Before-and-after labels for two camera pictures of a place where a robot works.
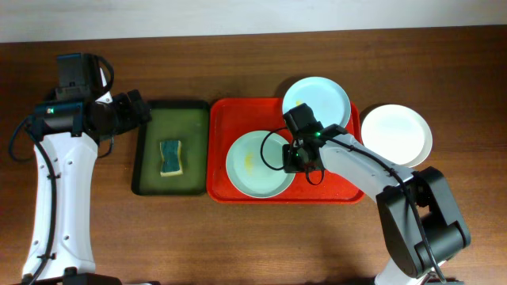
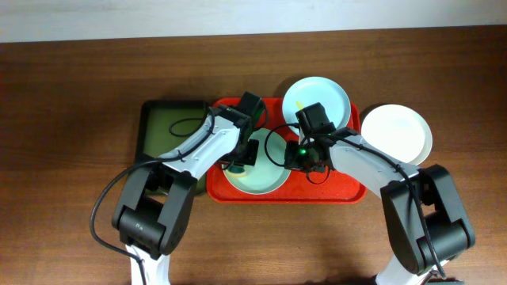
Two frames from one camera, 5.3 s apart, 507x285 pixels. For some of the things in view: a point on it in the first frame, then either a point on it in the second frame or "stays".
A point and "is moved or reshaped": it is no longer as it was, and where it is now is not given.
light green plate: [254, 164] stays
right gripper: [287, 165] stays
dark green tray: [171, 153] stays
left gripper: [129, 109] -> [245, 157]
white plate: [397, 134] stays
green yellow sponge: [171, 159] is moved or reshaped
